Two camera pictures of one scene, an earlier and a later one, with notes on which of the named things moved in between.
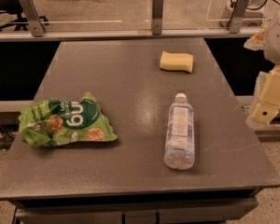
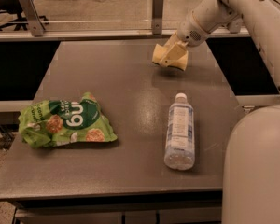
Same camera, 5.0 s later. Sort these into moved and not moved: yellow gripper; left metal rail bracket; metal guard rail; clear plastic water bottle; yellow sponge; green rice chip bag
Moved: yellow sponge; yellow gripper
Not moved: green rice chip bag; left metal rail bracket; clear plastic water bottle; metal guard rail
